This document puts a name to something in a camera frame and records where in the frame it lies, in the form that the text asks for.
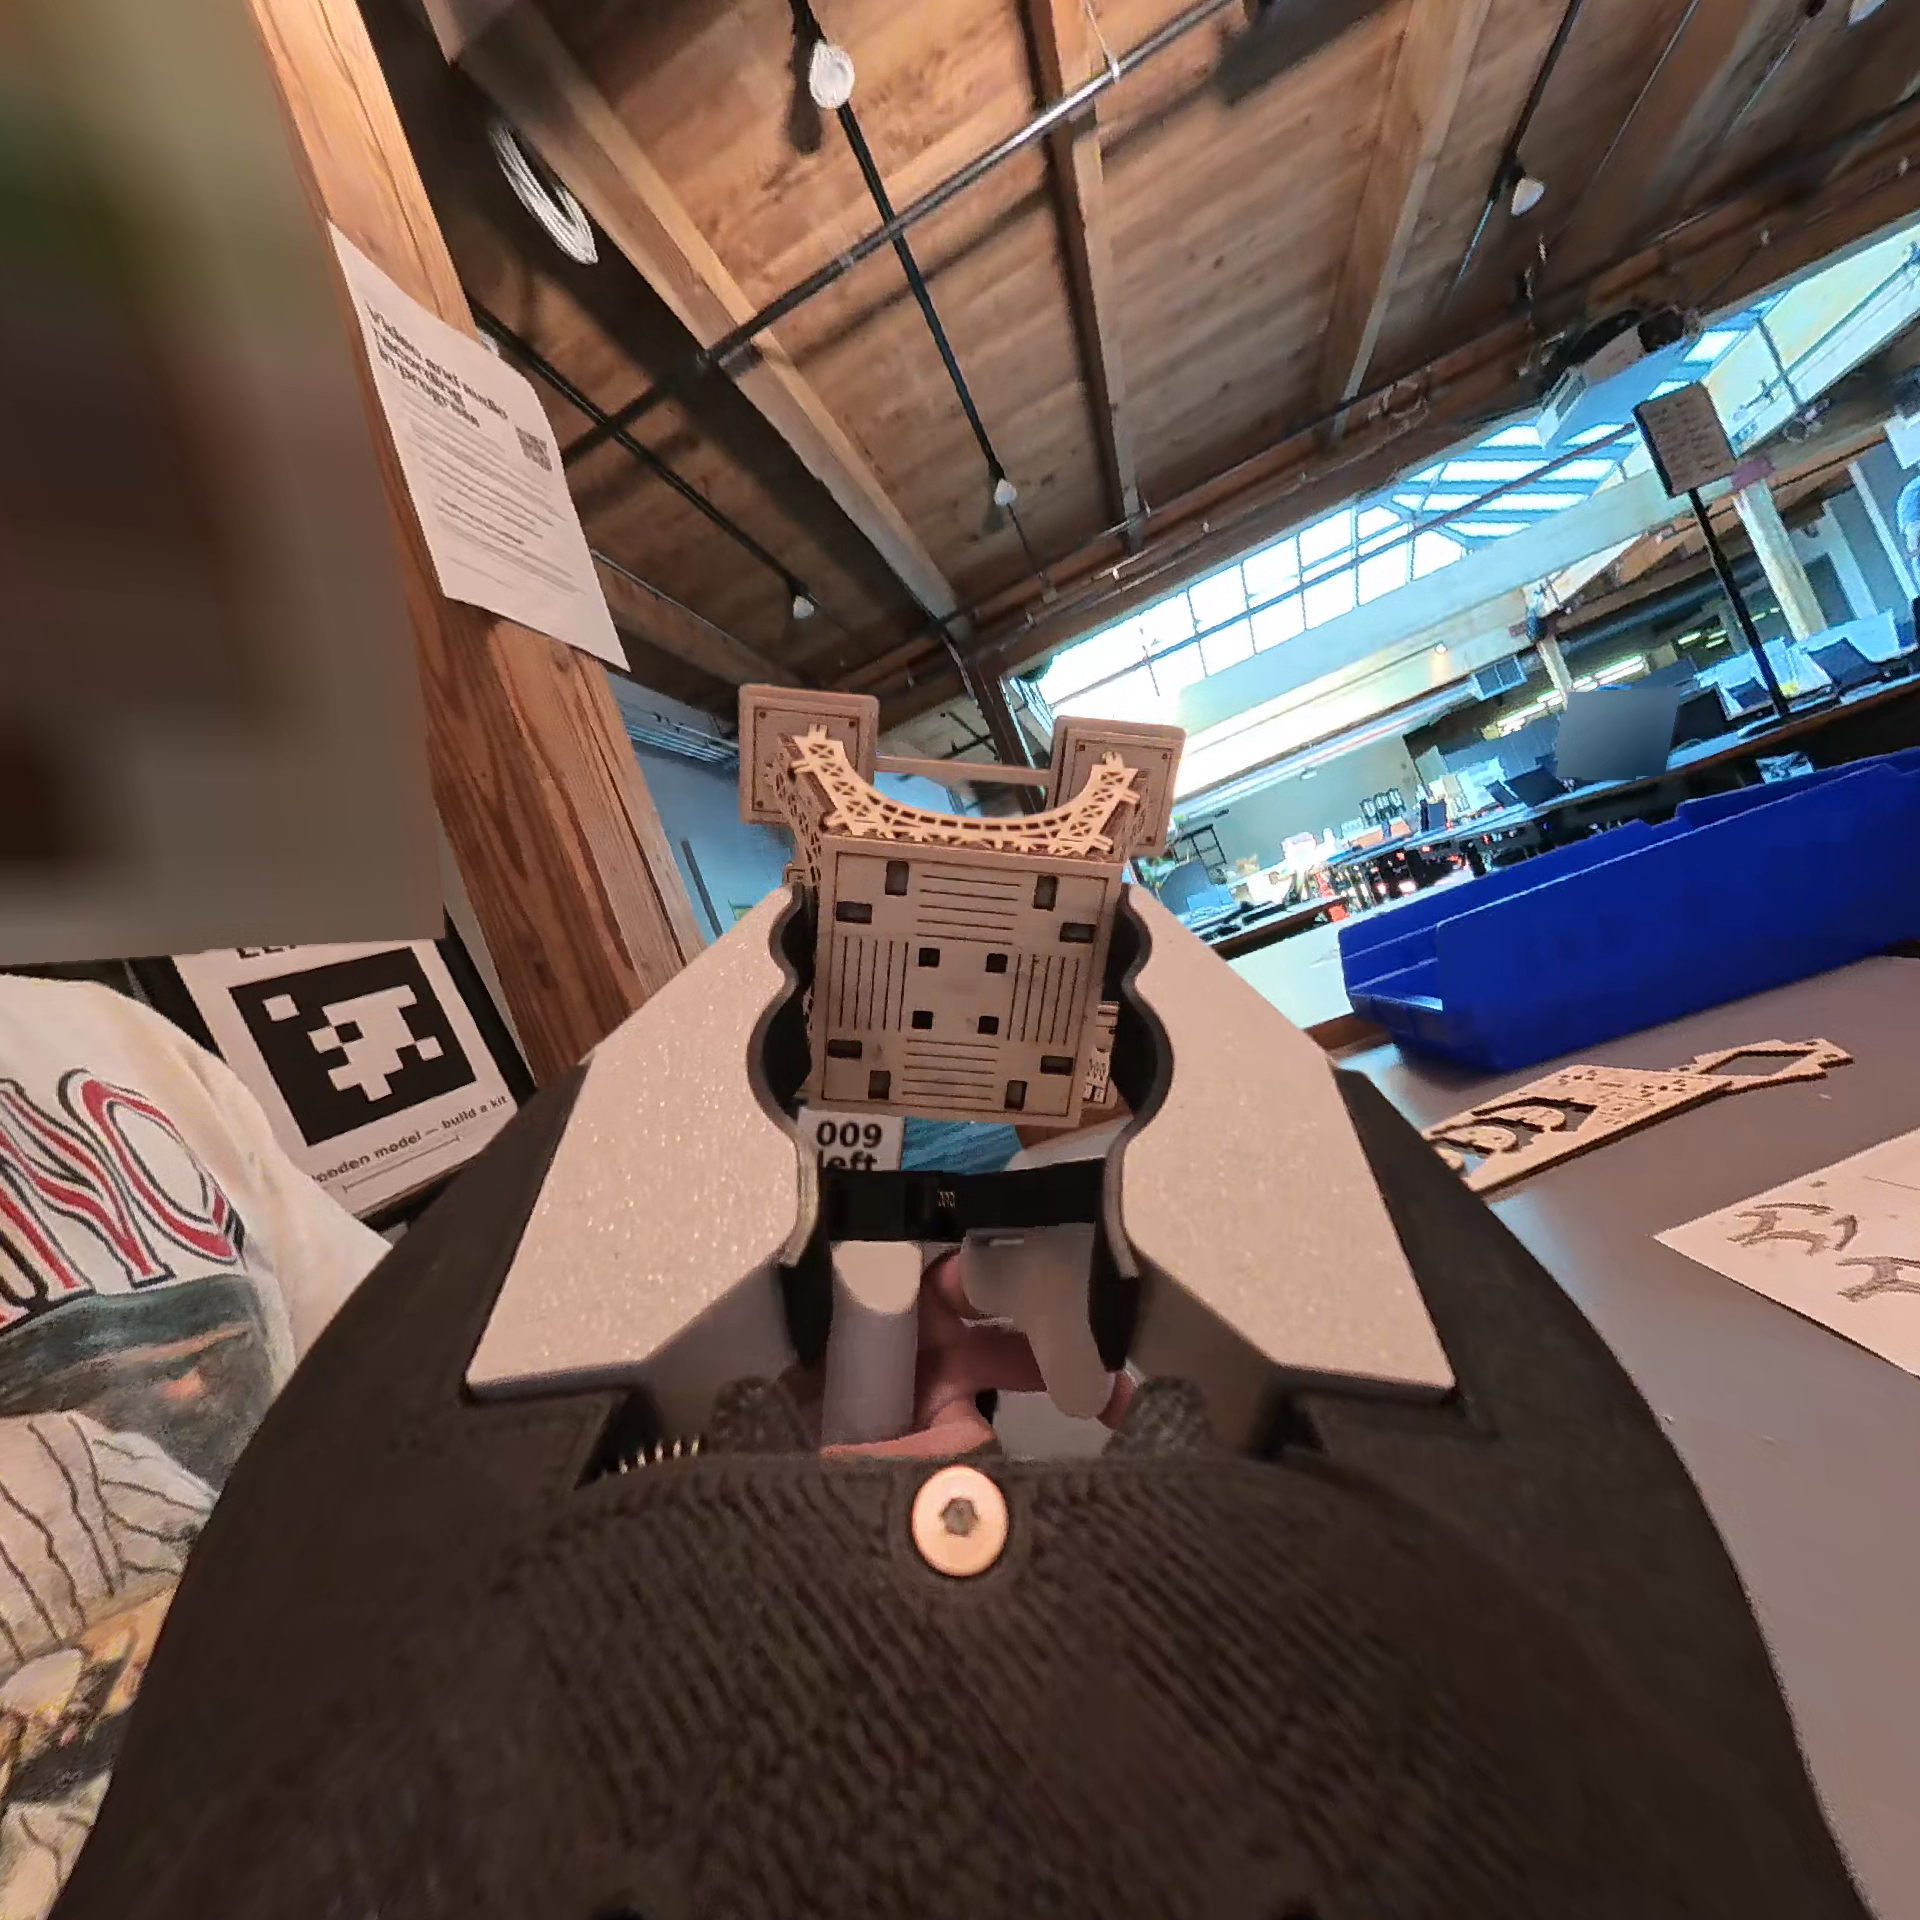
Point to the printed marker card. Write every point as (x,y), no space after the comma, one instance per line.
(368,1035)

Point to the wooden laser-cut parts sheet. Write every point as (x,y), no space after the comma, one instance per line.
(1652,1102)

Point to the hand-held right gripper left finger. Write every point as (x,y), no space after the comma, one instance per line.
(646,1201)

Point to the blue plastic bin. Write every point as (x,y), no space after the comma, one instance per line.
(1621,931)

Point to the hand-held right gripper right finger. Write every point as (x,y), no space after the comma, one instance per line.
(1277,1201)

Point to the grey monitor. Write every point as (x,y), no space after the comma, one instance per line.
(1617,738)

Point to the paper instruction sheet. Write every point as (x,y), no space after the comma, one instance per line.
(1845,1201)

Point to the wooden square base frame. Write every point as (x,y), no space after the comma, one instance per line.
(764,714)

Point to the white paper notice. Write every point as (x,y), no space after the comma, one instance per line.
(480,481)

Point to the black sign on stand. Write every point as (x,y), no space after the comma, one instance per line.
(1687,435)

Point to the wooden tower arch model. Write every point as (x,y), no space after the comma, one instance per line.
(961,990)

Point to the black lighting track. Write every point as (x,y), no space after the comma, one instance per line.
(916,285)
(646,457)

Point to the white ceiling-mounted unit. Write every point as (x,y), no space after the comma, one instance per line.
(1598,382)

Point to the grey desk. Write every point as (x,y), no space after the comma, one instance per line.
(1725,1424)

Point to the printed white T-shirt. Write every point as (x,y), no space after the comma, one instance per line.
(120,1350)

